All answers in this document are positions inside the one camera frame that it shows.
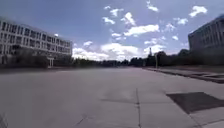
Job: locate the pale building with dark windows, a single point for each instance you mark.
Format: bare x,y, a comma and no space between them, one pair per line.
30,38

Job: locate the raised kerbed strip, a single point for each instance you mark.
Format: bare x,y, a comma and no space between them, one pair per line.
200,74

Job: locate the grey paved plaza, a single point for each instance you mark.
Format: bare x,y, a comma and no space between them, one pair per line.
83,96

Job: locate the tall mast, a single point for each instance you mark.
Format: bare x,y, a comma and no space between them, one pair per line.
150,52

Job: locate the row of trees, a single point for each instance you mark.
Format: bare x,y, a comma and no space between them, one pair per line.
166,59

